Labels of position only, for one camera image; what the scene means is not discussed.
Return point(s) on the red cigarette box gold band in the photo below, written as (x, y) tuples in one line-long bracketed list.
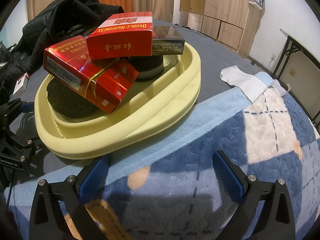
[(75, 65)]

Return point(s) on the white cloth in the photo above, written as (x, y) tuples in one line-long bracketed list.
[(240, 80)]

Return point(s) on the blue plaid fleece blanket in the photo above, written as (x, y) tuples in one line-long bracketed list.
[(200, 135)]

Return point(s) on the red cigarette box white panel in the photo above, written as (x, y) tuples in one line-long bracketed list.
[(120, 45)]

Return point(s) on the small red white box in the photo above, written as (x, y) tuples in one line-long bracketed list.
[(21, 83)]

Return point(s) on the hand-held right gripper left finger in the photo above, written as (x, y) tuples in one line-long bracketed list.
[(93, 177)]

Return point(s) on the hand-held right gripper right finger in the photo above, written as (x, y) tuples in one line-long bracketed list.
[(228, 172)]

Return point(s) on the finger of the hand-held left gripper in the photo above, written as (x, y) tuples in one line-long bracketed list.
[(26, 106), (27, 145)]

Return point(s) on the black padded jacket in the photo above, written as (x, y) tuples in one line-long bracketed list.
[(62, 12)]

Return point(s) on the black round abrasive sponge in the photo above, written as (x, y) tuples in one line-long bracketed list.
[(67, 100), (147, 67)]

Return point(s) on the wall outlet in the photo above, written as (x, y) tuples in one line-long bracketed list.
[(273, 57), (291, 72)]

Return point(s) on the folding table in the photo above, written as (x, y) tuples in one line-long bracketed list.
[(300, 42)]

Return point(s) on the pale yellow plastic tray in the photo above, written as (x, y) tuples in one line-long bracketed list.
[(150, 120)]

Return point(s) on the grey bed sheet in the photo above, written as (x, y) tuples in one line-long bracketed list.
[(212, 52)]

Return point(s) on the wooden wardrobe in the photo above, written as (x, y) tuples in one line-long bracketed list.
[(225, 0)]

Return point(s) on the dark cigarette box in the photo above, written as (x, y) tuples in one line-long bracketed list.
[(167, 40)]

